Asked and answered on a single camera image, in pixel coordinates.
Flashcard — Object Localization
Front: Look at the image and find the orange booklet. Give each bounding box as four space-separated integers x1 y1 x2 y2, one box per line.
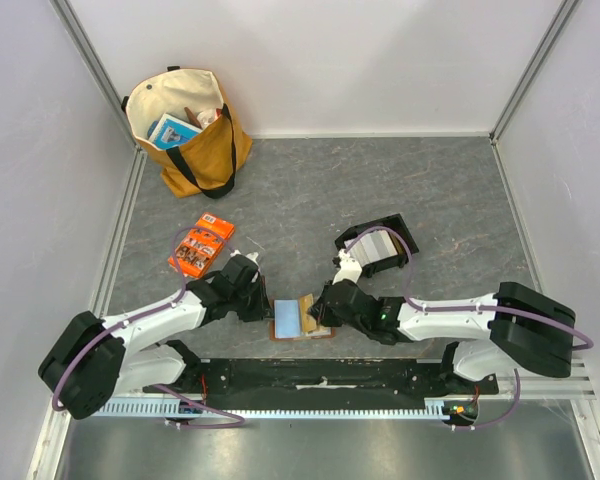
168 212 235 279

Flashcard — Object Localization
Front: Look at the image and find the blue card in holder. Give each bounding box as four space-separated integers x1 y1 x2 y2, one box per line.
274 300 301 340

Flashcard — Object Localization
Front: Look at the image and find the black card box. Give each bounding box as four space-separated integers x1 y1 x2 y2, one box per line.
334 213 419 278

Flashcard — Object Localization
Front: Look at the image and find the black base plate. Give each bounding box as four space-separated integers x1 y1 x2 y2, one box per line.
169 358 499 410

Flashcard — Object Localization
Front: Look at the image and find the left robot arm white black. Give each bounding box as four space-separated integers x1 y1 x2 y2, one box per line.
38 253 271 420

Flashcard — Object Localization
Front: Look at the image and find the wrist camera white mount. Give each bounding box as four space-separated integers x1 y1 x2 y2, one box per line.
332 249 362 284
230 249 259 266

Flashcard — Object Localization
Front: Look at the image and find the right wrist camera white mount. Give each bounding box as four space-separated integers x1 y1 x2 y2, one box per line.
332 249 362 284

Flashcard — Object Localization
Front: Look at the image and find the slotted cable duct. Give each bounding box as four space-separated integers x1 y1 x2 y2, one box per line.
92 397 454 419

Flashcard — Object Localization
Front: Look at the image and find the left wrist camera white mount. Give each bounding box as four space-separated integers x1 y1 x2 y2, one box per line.
230 249 259 266

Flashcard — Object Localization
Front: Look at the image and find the blue book in bag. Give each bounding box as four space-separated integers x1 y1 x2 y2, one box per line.
148 113 202 150

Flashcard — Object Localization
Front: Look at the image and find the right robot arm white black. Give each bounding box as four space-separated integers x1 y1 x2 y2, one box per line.
308 280 576 394

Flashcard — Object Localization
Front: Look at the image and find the gold card in box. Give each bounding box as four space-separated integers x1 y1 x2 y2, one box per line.
298 294 333 338

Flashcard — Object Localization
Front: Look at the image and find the mustard canvas tote bag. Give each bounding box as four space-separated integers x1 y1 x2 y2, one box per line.
121 66 252 199

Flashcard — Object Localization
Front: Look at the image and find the white card stack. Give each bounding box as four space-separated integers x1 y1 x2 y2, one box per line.
349 230 398 267

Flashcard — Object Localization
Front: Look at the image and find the aluminium frame rail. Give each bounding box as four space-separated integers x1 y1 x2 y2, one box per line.
49 356 597 399

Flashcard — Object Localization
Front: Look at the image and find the brown item in bag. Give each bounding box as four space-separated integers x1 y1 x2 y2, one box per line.
184 107 201 129

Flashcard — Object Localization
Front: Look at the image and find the brown leather card holder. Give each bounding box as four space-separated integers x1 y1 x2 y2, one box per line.
269 294 335 341

